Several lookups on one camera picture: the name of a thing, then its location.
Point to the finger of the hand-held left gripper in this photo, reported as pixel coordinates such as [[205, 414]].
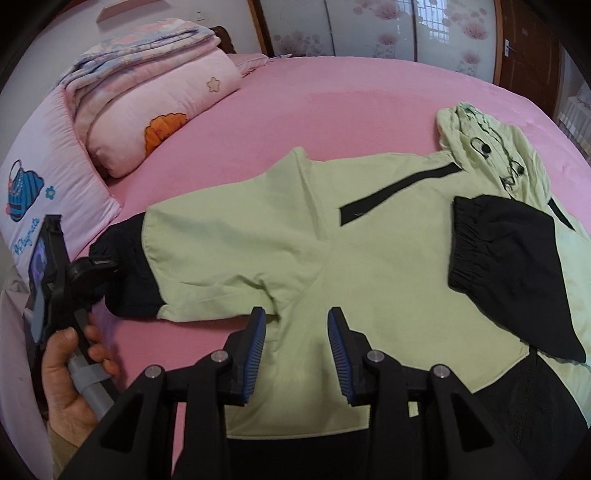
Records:
[[94, 272]]

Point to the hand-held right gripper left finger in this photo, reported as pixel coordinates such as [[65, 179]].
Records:
[[254, 355]]

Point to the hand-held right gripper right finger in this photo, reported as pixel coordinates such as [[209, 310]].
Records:
[[339, 355]]

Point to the light green and black jacket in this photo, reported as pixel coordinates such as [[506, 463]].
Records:
[[392, 258]]

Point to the person's left forearm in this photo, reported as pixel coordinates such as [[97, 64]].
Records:
[[67, 457]]

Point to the person's left hand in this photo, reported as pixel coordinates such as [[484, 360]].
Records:
[[60, 392]]

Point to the pink pillow blue bag print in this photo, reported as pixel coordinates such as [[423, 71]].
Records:
[[55, 152]]

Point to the pastel floral folded quilt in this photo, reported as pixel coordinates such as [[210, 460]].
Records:
[[138, 50]]

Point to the pink bed blanket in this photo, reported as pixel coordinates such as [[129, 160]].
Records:
[[323, 110]]

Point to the plain pink pillow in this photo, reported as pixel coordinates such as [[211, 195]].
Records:
[[249, 62]]

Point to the dark wooden headboard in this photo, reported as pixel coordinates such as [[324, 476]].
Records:
[[225, 39]]

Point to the floral sliding door wardrobe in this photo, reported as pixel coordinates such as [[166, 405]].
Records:
[[369, 27]]

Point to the lace covered furniture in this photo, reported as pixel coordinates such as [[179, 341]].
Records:
[[577, 115]]

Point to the brown wooden door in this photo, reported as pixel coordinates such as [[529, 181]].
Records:
[[531, 55]]

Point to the pink wall shelf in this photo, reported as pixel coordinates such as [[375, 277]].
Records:
[[122, 9]]

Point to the white wall socket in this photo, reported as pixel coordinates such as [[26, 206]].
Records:
[[199, 16]]

